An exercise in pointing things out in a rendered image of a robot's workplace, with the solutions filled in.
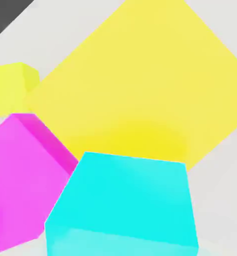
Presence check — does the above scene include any small cyan cube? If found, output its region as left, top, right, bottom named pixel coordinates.
left=44, top=151, right=199, bottom=256

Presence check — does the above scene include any small magenta cube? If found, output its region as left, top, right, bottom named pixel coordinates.
left=0, top=113, right=79, bottom=256

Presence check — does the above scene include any small lime yellow cube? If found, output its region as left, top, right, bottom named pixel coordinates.
left=0, top=62, right=41, bottom=118

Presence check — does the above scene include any large yellow box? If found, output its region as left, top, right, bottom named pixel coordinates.
left=26, top=0, right=237, bottom=173

